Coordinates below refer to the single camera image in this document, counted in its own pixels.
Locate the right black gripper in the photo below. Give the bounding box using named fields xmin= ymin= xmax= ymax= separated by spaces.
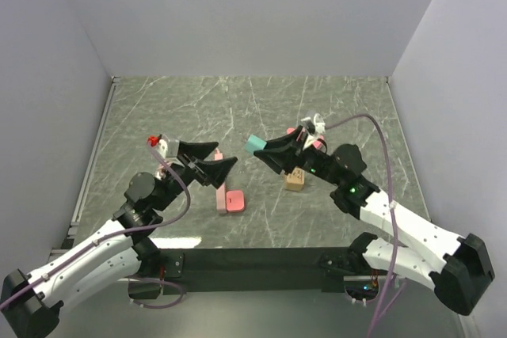
xmin=253 ymin=125 xmax=343 ymax=186

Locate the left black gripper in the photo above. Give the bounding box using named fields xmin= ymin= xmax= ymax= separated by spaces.
xmin=155 ymin=141 xmax=238 ymax=211

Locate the teal cube block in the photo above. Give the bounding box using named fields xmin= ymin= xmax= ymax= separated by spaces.
xmin=246 ymin=135 xmax=267 ymax=154

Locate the wooden cube block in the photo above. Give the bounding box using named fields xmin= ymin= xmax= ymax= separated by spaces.
xmin=284 ymin=167 xmax=305 ymax=192

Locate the pink long power strip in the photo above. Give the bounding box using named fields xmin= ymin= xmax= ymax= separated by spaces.
xmin=214 ymin=148 xmax=227 ymax=215

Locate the pink triangular plug adapter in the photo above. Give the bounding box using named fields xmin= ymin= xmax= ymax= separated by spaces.
xmin=226 ymin=190 xmax=246 ymax=213

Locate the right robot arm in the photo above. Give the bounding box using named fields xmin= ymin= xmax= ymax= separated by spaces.
xmin=252 ymin=129 xmax=495 ymax=316

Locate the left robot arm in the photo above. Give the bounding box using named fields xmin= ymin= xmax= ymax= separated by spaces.
xmin=1 ymin=135 xmax=238 ymax=337

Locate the pink triangular power strip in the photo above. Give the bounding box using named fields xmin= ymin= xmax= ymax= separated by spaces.
xmin=286 ymin=127 xmax=323 ymax=150

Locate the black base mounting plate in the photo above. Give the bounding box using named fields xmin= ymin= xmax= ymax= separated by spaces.
xmin=126 ymin=247 xmax=397 ymax=300

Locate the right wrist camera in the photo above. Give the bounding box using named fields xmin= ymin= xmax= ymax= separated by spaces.
xmin=300 ymin=112 xmax=326 ymax=138

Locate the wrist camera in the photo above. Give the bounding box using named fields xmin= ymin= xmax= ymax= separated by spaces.
xmin=147 ymin=134 xmax=180 ymax=161
xmin=300 ymin=112 xmax=326 ymax=138

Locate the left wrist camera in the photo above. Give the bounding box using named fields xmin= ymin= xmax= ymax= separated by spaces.
xmin=147 ymin=134 xmax=180 ymax=161

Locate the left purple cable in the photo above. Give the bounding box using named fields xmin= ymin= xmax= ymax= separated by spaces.
xmin=0 ymin=143 xmax=191 ymax=310

